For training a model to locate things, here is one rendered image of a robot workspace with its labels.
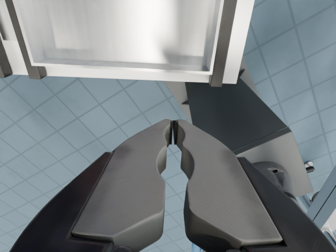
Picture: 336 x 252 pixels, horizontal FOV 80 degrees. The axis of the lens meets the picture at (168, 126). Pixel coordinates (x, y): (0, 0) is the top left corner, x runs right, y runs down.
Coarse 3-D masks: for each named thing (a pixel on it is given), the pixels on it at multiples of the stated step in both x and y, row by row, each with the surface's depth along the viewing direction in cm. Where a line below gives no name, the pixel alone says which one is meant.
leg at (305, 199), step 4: (300, 196) 127; (304, 196) 126; (304, 200) 124; (308, 200) 123; (304, 204) 123; (308, 204) 121; (308, 208) 120; (328, 228) 107; (324, 232) 107; (328, 232) 106; (332, 232) 105; (328, 236) 105; (332, 236) 104; (332, 240) 103; (332, 244) 102
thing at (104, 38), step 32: (32, 0) 28; (64, 0) 28; (96, 0) 28; (128, 0) 28; (160, 0) 28; (192, 0) 28; (32, 32) 28; (64, 32) 30; (96, 32) 30; (128, 32) 30; (160, 32) 30; (192, 32) 30; (32, 64) 29; (64, 64) 29; (96, 64) 30; (128, 64) 30; (160, 64) 31; (192, 64) 32
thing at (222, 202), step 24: (192, 144) 10; (216, 144) 10; (192, 168) 9; (216, 168) 8; (240, 168) 9; (192, 192) 7; (216, 192) 7; (240, 192) 7; (192, 216) 7; (216, 216) 7; (240, 216) 7; (264, 216) 7; (192, 240) 7; (216, 240) 6; (240, 240) 6; (264, 240) 6
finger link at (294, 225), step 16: (240, 160) 9; (256, 176) 8; (256, 192) 7; (272, 192) 7; (272, 208) 7; (288, 208) 7; (288, 224) 6; (304, 224) 6; (288, 240) 6; (304, 240) 6; (320, 240) 6
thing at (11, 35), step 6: (0, 0) 28; (0, 6) 28; (0, 12) 29; (6, 12) 29; (0, 18) 29; (6, 18) 29; (0, 24) 29; (6, 24) 29; (0, 30) 30; (6, 30) 30; (12, 30) 30; (6, 36) 30; (12, 36) 30
